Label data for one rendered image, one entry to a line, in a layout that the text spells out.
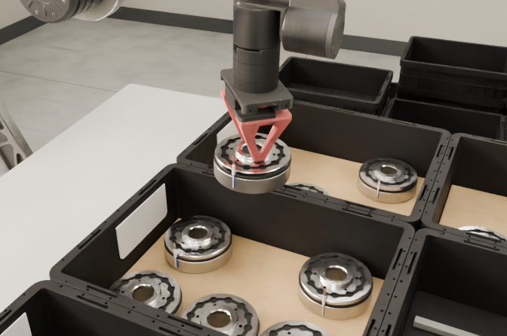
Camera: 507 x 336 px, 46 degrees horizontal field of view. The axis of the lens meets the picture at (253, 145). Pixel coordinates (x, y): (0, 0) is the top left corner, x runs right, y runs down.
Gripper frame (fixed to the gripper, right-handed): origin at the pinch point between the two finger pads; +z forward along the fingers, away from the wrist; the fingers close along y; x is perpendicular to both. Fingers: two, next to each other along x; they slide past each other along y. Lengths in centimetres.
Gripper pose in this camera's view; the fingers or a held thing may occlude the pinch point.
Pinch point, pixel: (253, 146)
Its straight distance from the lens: 78.4
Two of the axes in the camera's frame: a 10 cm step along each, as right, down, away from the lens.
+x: -9.5, 1.4, -2.7
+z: -0.3, 8.5, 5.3
